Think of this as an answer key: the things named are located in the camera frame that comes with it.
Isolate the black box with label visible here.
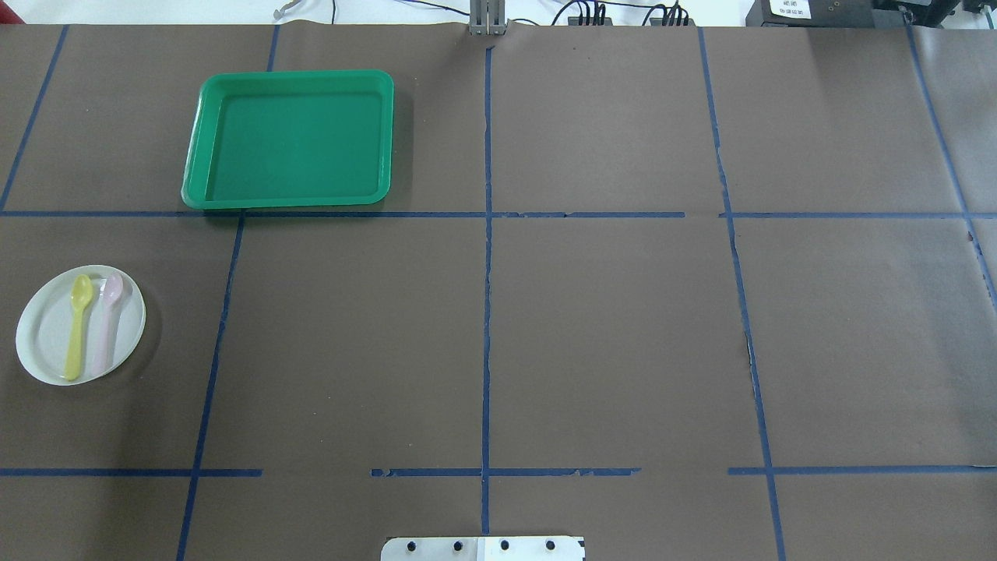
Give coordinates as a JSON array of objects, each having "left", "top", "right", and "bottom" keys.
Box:
[{"left": 745, "top": 1, "right": 907, "bottom": 29}]

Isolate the white round plate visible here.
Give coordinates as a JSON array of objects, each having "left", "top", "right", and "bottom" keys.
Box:
[{"left": 16, "top": 265, "right": 147, "bottom": 386}]

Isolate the black power strip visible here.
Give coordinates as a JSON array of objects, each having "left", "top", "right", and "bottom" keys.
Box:
[
  {"left": 643, "top": 5, "right": 695, "bottom": 27},
  {"left": 566, "top": 3, "right": 612, "bottom": 27}
]

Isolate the pink plastic spoon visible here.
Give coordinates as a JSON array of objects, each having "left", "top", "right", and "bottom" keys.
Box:
[{"left": 93, "top": 271, "right": 125, "bottom": 374}]

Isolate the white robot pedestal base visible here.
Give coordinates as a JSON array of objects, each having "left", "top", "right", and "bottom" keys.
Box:
[{"left": 380, "top": 535, "right": 587, "bottom": 560}]

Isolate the green plastic tray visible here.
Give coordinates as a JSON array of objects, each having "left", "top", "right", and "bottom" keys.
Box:
[{"left": 181, "top": 69, "right": 396, "bottom": 210}]

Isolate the yellow plastic spoon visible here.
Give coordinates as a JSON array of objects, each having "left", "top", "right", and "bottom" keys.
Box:
[{"left": 64, "top": 274, "right": 93, "bottom": 381}]

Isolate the brown paper table cover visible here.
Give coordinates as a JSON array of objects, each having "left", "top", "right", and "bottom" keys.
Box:
[{"left": 2, "top": 22, "right": 995, "bottom": 560}]

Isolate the grey aluminium frame post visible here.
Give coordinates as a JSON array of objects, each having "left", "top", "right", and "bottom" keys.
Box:
[{"left": 469, "top": 0, "right": 509, "bottom": 36}]

